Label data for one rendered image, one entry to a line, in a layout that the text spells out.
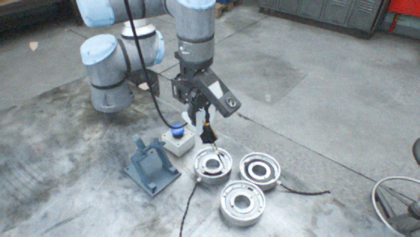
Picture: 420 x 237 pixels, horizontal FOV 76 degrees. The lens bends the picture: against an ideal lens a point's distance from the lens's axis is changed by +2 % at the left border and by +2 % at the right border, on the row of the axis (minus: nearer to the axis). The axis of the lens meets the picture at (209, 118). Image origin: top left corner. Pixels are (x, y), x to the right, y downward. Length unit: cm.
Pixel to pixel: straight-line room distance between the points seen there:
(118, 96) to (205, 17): 55
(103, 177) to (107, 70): 34
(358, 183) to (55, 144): 167
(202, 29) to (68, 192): 54
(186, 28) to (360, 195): 159
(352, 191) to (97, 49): 160
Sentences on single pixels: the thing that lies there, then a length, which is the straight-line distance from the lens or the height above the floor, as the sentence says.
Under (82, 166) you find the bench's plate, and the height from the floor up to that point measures 80.
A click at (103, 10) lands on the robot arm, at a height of 123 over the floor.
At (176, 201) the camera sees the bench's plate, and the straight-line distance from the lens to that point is 70.
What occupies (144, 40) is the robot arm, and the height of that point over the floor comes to 102.
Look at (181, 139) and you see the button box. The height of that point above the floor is 85.
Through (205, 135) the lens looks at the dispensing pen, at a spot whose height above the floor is 93.
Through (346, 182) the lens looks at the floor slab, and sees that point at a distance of 192.
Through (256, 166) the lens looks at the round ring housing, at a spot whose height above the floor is 82.
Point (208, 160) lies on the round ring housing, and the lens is 74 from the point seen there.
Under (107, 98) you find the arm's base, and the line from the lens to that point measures 98.
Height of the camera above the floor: 139
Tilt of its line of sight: 40 degrees down
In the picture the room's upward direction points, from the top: straight up
